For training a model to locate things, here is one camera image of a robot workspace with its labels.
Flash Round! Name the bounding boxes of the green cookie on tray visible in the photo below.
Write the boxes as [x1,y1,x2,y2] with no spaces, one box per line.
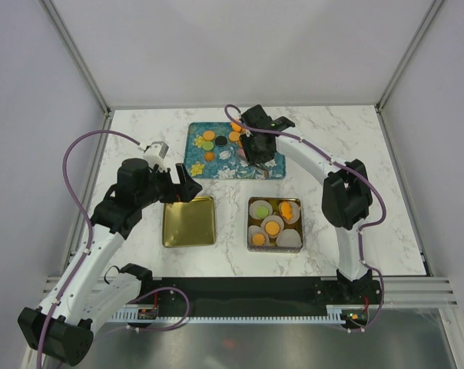
[201,141,214,151]

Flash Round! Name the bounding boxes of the gold tin lid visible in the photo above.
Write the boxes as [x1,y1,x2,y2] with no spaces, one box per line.
[162,196,217,248]

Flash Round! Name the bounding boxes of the white paper cupcake liner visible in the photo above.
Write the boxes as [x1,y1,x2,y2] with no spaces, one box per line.
[249,200,273,220]

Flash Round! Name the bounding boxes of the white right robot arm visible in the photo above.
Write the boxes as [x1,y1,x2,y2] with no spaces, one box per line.
[238,105,373,304]

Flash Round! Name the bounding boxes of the orange fish cookie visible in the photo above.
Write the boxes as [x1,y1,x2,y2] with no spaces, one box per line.
[230,121,242,132]
[279,201,294,223]

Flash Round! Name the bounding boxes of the orange ridged cookie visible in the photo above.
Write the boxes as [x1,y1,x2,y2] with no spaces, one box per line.
[204,151,215,161]

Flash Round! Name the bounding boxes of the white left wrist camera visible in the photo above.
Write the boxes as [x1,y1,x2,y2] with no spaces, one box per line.
[143,141,169,171]

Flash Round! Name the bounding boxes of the green sandwich cookie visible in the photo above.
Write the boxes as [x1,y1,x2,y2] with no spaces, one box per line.
[255,206,269,218]

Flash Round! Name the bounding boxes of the square cookie tin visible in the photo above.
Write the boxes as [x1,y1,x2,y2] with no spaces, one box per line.
[247,197,304,254]

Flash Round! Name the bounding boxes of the black sandwich cookie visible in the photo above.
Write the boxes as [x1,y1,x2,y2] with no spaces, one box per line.
[215,136,227,147]

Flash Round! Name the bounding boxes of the teal floral tray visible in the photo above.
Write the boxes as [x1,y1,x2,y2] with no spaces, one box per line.
[184,122,287,180]

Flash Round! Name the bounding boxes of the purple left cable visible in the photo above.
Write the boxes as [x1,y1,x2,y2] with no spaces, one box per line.
[35,129,144,369]

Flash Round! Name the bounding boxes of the orange fish cookie top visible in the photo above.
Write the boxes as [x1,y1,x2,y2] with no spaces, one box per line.
[230,121,242,132]

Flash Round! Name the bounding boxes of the silver metal tongs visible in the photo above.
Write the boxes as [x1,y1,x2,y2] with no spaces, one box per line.
[235,153,270,180]

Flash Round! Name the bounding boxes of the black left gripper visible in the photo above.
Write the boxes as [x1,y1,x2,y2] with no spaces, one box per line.
[137,163,201,208]

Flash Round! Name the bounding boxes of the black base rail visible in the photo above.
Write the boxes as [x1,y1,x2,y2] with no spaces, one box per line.
[132,277,382,320]

